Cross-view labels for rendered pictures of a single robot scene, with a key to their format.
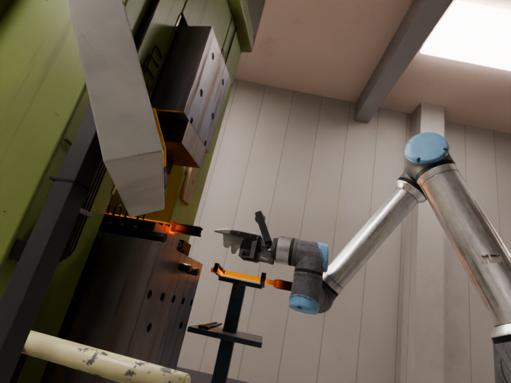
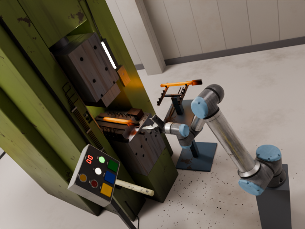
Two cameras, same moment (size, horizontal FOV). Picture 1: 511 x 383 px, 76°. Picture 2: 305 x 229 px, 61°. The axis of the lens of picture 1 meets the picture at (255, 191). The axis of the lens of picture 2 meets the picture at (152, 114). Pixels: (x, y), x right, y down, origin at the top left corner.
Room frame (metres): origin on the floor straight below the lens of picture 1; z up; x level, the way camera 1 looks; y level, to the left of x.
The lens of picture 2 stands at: (-0.29, -0.86, 2.28)
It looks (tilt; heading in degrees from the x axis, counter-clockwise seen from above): 36 degrees down; 31
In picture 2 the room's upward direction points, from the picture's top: 25 degrees counter-clockwise
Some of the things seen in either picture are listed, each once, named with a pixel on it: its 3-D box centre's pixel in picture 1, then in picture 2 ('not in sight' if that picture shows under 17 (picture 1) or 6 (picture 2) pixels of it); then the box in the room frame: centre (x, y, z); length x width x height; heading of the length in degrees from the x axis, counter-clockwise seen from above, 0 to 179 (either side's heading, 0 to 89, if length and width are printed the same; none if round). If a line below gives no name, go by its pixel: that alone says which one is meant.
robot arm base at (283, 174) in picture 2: not in sight; (270, 171); (0.92, -0.81, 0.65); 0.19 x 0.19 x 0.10
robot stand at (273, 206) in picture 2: not in sight; (273, 199); (0.92, -0.81, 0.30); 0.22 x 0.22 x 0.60; 88
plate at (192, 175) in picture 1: (189, 185); (123, 76); (1.46, 0.31, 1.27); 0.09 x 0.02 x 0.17; 166
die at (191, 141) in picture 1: (146, 140); (93, 93); (1.18, 0.47, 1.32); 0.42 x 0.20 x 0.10; 76
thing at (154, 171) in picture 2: not in sight; (142, 169); (1.24, 0.46, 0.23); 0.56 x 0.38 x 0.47; 76
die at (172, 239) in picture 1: (114, 227); (111, 125); (1.18, 0.47, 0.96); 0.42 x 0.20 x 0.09; 76
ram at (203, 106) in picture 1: (168, 96); (81, 65); (1.22, 0.46, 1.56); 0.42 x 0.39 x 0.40; 76
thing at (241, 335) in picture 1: (229, 334); (180, 113); (1.60, -0.02, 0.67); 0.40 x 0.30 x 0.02; 175
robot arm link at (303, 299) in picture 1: (306, 292); (185, 139); (1.05, -0.22, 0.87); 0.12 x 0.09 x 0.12; 151
